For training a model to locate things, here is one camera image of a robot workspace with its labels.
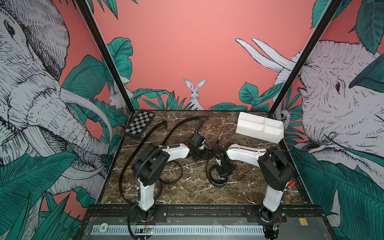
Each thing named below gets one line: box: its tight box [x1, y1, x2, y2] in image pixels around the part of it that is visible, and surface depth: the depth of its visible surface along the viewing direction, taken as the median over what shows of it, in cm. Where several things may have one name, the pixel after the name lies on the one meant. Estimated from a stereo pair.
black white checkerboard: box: [124, 110, 155, 139], surface depth 109 cm
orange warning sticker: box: [298, 218, 309, 226], surface depth 73 cm
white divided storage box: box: [235, 111, 284, 144], surface depth 109 cm
